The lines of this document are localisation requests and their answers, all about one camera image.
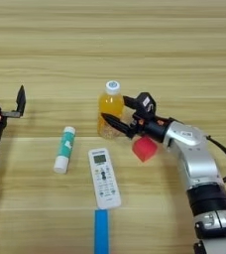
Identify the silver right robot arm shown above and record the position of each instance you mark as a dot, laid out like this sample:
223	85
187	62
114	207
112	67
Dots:
197	158

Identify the green and white tube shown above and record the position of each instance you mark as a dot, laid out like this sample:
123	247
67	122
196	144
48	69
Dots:
65	149

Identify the white remote control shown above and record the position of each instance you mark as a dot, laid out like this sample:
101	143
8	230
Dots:
104	178

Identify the orange juice bottle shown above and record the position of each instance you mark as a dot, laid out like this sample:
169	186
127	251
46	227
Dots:
111	104

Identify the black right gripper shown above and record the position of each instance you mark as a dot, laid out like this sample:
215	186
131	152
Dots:
151	127

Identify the red cube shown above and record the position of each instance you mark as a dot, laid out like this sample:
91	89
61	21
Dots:
144	149

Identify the blue rectangular block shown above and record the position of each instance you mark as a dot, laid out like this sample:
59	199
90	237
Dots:
101	231

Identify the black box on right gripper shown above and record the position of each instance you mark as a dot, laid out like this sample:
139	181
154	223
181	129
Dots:
145	104

